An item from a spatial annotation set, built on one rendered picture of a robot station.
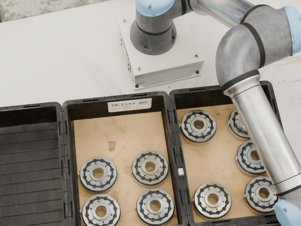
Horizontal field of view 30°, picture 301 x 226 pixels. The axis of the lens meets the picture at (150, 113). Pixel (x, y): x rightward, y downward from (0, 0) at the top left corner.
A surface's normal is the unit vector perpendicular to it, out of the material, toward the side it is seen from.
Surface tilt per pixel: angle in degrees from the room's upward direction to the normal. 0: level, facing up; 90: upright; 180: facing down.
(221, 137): 0
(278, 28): 12
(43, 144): 0
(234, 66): 23
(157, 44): 72
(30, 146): 0
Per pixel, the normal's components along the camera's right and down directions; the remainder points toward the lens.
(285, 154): 0.22, -0.27
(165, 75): 0.26, 0.87
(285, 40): 0.32, 0.26
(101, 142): 0.03, -0.44
